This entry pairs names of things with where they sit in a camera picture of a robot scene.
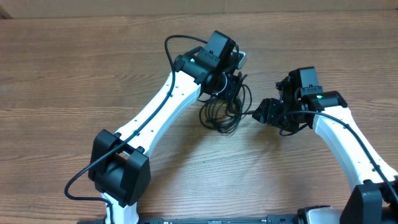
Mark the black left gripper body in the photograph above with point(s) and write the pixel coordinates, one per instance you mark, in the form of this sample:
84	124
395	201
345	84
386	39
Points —
231	87

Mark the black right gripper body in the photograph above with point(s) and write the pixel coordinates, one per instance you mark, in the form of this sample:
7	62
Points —
277	114

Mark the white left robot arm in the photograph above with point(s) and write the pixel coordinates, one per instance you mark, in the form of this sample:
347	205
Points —
121	161

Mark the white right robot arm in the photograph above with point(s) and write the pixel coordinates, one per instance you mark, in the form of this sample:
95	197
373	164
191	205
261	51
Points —
303	103

